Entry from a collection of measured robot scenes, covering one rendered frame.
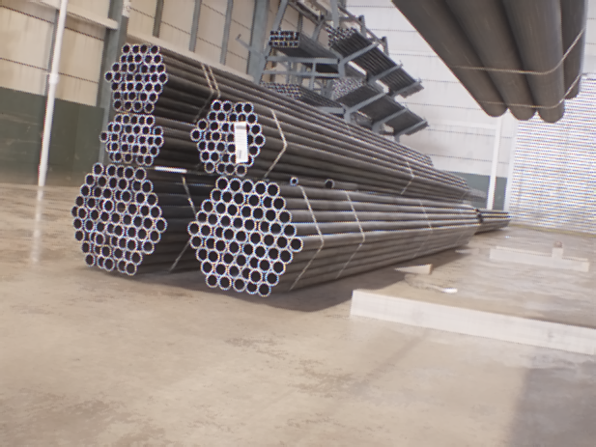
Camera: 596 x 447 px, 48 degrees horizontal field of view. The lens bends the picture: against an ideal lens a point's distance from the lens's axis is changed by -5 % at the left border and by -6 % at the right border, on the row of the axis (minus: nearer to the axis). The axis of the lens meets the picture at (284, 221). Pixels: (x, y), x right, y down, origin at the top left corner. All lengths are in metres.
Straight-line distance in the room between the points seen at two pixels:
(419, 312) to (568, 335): 0.60
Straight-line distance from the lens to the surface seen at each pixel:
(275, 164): 3.03
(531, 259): 7.19
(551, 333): 2.81
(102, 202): 3.31
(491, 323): 2.82
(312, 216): 3.11
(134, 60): 3.14
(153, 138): 3.11
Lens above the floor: 0.51
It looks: 3 degrees down
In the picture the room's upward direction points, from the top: 7 degrees clockwise
